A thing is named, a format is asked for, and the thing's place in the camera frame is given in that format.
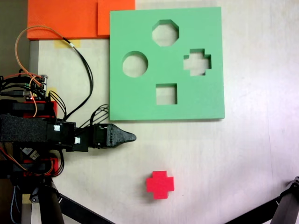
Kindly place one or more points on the red cross columnar block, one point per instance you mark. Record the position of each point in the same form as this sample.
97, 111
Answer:
160, 184

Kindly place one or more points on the green controller circuit board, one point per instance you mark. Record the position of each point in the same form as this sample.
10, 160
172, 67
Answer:
40, 89

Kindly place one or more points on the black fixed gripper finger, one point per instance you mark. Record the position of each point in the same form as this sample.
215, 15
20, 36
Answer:
119, 137

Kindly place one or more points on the green shape sorter board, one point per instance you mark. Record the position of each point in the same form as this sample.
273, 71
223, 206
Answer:
140, 105

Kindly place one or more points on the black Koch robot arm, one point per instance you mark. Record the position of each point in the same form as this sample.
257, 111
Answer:
23, 128

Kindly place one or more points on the yellow tape strip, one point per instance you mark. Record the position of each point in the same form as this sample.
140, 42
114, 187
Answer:
59, 44
53, 91
25, 198

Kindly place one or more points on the black converter circuit board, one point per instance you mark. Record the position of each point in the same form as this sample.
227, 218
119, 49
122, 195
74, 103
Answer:
33, 155

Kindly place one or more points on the red and black table clamp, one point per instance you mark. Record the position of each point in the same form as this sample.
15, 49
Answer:
54, 163
51, 108

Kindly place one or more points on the orange foam block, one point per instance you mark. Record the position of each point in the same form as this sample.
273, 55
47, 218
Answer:
58, 18

